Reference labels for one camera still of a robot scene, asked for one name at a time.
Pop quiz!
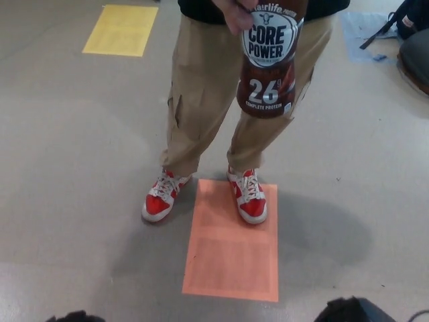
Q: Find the brown protein shake bottle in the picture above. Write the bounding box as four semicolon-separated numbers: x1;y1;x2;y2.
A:
236;0;306;119

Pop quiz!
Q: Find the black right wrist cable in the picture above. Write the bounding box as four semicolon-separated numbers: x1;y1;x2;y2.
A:
402;308;429;322

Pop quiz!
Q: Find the light blue plastic sheet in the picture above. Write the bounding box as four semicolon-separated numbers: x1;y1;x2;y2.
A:
340;11;403;63

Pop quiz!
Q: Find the black shirt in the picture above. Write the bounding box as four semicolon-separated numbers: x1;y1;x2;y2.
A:
176;0;351;26

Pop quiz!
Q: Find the grey round stool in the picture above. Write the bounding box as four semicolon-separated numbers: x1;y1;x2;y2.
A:
396;32;429;95

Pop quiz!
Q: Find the person in khaki pants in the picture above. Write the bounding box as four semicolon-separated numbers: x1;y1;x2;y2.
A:
159;8;338;178

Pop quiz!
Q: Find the person's left red white sneaker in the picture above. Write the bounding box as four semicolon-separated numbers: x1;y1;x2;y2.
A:
226;166;268;225

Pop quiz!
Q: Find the orange paper sheet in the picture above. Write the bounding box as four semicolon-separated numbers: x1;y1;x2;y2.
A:
181;178;280;294

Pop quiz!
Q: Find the person's bare hand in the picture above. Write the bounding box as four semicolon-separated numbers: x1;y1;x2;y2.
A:
219;0;257;36

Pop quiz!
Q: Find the black backpack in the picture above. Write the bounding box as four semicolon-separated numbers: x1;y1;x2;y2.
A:
360;0;429;50

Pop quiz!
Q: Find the person's red white sneaker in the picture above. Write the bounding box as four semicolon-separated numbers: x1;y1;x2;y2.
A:
141;166;194;223
226;166;268;225

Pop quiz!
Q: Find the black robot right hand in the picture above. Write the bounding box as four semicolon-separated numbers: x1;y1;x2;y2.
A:
314;296;402;322

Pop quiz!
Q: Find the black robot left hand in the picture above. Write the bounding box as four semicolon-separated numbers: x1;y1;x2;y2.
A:
45;310;101;322

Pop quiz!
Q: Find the person's right red white sneaker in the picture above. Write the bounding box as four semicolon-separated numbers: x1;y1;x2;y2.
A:
141;166;194;223

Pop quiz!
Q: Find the yellow paper sheet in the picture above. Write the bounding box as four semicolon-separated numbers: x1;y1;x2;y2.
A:
81;5;160;58

